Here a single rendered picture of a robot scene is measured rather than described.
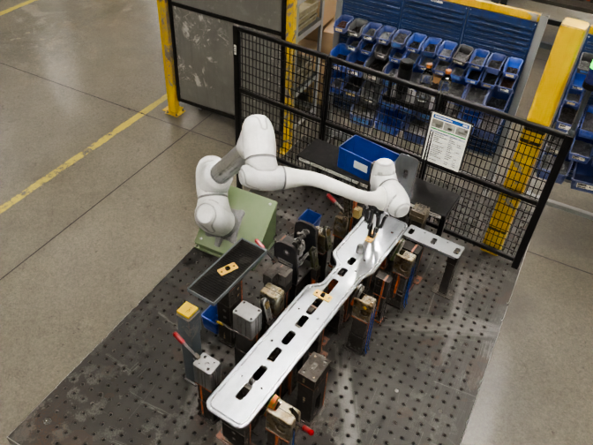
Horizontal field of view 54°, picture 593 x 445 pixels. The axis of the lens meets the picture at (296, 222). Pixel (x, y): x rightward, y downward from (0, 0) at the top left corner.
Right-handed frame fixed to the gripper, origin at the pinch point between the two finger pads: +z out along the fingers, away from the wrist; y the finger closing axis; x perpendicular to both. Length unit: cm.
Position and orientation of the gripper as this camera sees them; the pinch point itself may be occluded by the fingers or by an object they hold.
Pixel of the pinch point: (372, 230)
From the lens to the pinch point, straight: 287.4
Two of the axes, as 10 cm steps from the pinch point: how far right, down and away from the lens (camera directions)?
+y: 8.4, 3.9, -3.8
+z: -0.5, 7.4, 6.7
